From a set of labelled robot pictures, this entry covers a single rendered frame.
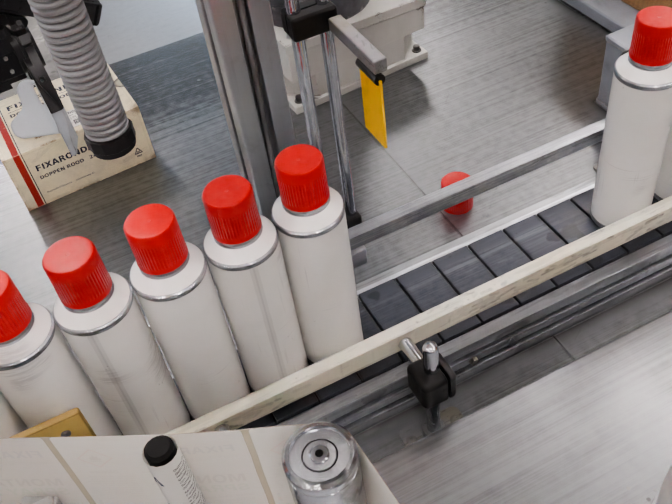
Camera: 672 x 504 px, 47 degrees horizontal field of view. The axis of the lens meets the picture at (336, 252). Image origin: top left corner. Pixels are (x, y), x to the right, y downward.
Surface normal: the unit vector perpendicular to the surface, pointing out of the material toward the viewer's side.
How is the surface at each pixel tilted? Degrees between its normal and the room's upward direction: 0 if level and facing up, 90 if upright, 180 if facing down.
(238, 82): 90
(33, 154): 90
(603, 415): 0
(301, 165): 2
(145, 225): 3
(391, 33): 90
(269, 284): 90
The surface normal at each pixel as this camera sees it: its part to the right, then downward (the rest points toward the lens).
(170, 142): -0.11, -0.69
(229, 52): 0.44, 0.62
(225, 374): 0.70, 0.46
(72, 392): 0.86, 0.29
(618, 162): -0.61, 0.62
